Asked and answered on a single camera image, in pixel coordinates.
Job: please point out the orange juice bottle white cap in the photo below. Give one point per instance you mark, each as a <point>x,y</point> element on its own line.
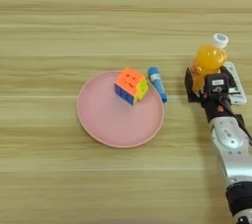
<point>210,57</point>

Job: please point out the blue glue stick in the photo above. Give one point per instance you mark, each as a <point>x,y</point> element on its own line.
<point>157,82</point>

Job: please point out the black box with white label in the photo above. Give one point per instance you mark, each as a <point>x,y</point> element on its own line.
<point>216,84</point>

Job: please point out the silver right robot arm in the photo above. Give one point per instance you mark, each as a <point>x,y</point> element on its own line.
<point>234,156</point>

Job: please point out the white remote control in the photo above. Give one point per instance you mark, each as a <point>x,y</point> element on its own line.
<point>241,93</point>

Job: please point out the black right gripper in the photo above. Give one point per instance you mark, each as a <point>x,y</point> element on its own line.
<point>218,108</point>

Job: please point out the multicoloured puzzle cube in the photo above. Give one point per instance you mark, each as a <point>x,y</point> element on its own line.
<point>129,82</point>

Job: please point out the pink round plate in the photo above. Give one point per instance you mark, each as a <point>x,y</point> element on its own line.
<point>108,123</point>

